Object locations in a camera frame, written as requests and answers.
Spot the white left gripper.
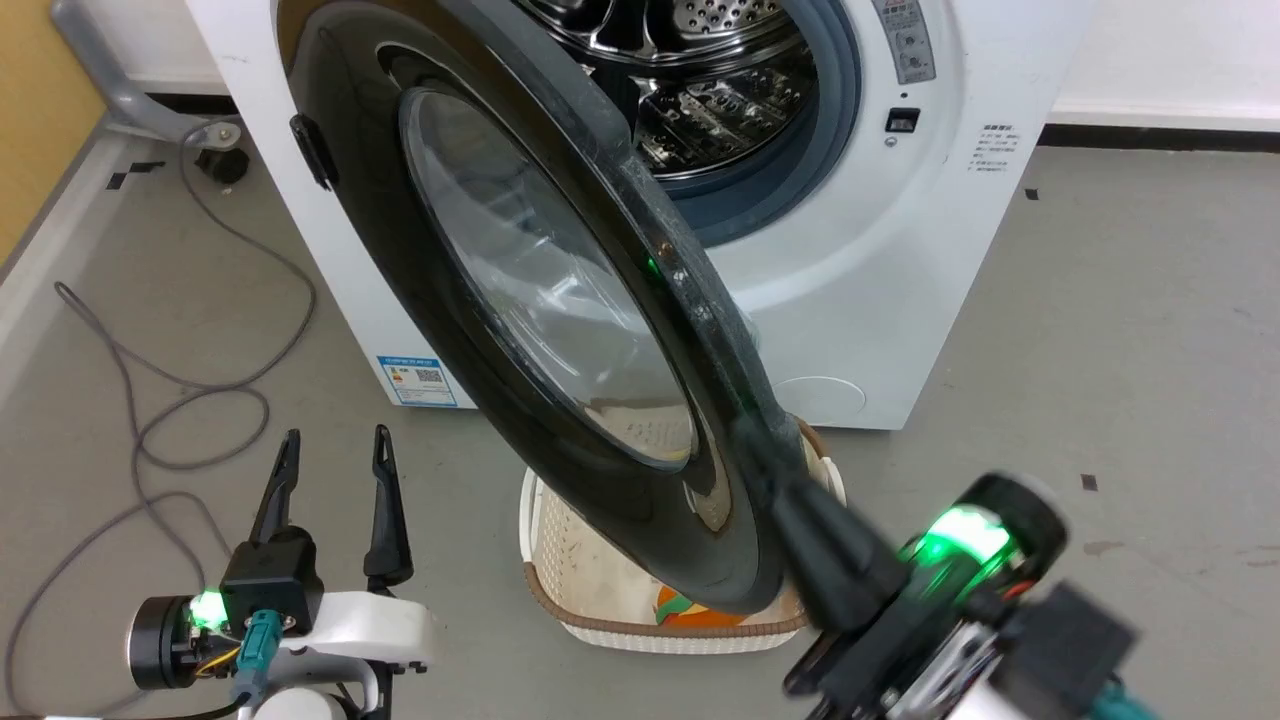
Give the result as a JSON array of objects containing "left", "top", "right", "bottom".
[{"left": 190, "top": 424, "right": 442, "bottom": 673}]

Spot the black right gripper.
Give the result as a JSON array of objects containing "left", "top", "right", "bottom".
[{"left": 733, "top": 414, "right": 1069, "bottom": 720}]

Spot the black round washing machine door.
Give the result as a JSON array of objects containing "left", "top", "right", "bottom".
[{"left": 275, "top": 0, "right": 803, "bottom": 614}]

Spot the white front-load washing machine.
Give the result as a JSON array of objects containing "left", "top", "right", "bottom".
[{"left": 185, "top": 0, "right": 1096, "bottom": 431}]

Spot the black door latch hook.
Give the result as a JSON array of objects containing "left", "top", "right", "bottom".
[{"left": 289, "top": 112, "right": 340, "bottom": 192}]

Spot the grey rubber door gasket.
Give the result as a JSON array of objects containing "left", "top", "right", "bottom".
[{"left": 560, "top": 0, "right": 864, "bottom": 250}]

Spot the steel washing machine drum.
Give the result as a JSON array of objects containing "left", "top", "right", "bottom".
[{"left": 520, "top": 0, "right": 831, "bottom": 183}]

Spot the orange and green cloth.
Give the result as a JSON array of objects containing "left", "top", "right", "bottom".
[{"left": 654, "top": 584, "right": 752, "bottom": 630}]

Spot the blue energy label sticker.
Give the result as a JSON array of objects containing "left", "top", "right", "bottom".
[{"left": 377, "top": 354, "right": 460, "bottom": 409}]

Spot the round white filter cover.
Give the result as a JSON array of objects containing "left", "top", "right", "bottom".
[{"left": 770, "top": 375, "right": 868, "bottom": 430}]

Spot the white laundry basket brown rim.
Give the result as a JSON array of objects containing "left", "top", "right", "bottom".
[{"left": 517, "top": 418, "right": 850, "bottom": 657}]

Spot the black caster wheel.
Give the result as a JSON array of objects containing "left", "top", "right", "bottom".
[{"left": 194, "top": 147, "right": 250, "bottom": 187}]

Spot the grey metal stand leg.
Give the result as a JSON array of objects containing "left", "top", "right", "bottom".
[{"left": 50, "top": 0, "right": 242, "bottom": 153}]

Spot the grey instruction label sticker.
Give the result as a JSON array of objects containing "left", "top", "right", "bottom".
[{"left": 870, "top": 0, "right": 939, "bottom": 87}]

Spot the teal left camera cable plug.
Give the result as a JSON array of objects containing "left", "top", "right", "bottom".
[{"left": 232, "top": 610, "right": 284, "bottom": 703}]

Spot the teal camera cable plug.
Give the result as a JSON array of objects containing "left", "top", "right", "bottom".
[
  {"left": 1098, "top": 678, "right": 1163, "bottom": 720},
  {"left": 232, "top": 610, "right": 284, "bottom": 703}
]

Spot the grey floor cable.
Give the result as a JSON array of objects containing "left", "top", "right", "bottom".
[{"left": 4, "top": 120, "right": 318, "bottom": 717}]

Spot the teal right camera cable plug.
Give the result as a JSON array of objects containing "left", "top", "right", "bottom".
[{"left": 1098, "top": 678, "right": 1163, "bottom": 720}]

